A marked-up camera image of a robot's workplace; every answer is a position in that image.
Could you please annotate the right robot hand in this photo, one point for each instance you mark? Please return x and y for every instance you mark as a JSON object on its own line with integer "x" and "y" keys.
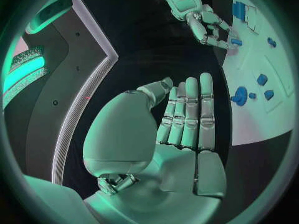
{"x": 201, "y": 25}

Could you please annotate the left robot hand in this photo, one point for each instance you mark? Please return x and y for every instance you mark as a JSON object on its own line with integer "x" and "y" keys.
{"x": 130, "y": 134}

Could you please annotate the white task board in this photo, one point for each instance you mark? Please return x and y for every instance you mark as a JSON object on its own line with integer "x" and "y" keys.
{"x": 257, "y": 59}

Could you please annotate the blue ribbed block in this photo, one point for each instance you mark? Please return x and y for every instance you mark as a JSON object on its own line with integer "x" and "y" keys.
{"x": 238, "y": 11}

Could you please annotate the blue gear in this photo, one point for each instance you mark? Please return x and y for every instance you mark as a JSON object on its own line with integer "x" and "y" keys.
{"x": 239, "y": 96}

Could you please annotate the small blue peg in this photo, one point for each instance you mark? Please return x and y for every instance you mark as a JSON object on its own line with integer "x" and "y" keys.
{"x": 252, "y": 95}

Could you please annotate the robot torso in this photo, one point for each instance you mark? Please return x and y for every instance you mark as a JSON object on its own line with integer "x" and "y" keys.
{"x": 58, "y": 78}

